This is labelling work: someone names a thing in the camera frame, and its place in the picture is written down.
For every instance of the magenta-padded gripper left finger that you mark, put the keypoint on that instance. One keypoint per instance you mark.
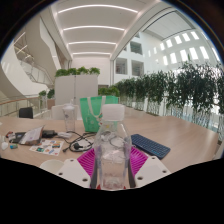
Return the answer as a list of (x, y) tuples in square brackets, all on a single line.
[(73, 171)]

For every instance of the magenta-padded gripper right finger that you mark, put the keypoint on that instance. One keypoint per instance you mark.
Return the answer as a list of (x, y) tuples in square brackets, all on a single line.
[(151, 170)]

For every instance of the clear plastic water bottle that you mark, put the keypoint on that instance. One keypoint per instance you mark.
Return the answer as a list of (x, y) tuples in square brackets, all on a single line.
[(112, 150)]

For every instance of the dark blue keyboard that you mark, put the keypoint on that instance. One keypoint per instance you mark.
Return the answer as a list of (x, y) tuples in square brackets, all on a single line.
[(150, 146)]

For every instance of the colourful sticker sheet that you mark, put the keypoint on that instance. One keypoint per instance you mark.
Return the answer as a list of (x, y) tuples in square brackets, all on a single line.
[(46, 147)]

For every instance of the black power adapter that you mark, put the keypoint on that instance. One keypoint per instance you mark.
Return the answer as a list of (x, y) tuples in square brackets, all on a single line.
[(49, 133)]

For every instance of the clear tumbler with lid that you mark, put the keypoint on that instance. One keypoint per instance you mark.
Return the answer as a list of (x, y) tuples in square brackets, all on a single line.
[(69, 118)]

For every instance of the brown covered book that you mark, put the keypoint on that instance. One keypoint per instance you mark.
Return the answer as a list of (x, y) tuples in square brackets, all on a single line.
[(32, 136)]

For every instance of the white chair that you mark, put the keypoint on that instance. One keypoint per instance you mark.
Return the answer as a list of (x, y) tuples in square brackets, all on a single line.
[(57, 112)]

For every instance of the green tote bag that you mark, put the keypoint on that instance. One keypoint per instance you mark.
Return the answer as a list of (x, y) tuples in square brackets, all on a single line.
[(91, 111)]

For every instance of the black notebook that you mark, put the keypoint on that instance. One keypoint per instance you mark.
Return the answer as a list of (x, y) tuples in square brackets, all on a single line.
[(17, 136)]

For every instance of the white computer mouse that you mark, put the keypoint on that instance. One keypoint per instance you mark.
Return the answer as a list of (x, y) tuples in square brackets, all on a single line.
[(3, 145)]

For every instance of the black chair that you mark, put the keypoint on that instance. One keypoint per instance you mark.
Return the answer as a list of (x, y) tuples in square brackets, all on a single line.
[(26, 112)]

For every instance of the white cabinet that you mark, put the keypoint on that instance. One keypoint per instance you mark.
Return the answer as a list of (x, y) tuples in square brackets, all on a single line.
[(75, 90)]

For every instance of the small potted plants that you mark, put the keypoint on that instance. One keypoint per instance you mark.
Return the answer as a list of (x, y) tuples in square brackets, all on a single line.
[(46, 93)]

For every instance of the row of tall green plants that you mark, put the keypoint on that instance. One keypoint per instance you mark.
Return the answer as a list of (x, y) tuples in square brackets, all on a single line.
[(173, 90)]

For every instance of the low green planter bush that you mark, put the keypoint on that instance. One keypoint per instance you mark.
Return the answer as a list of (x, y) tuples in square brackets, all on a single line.
[(108, 91)]

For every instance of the green plants on cabinet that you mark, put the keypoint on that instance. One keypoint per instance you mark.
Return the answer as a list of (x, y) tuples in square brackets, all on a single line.
[(78, 71)]

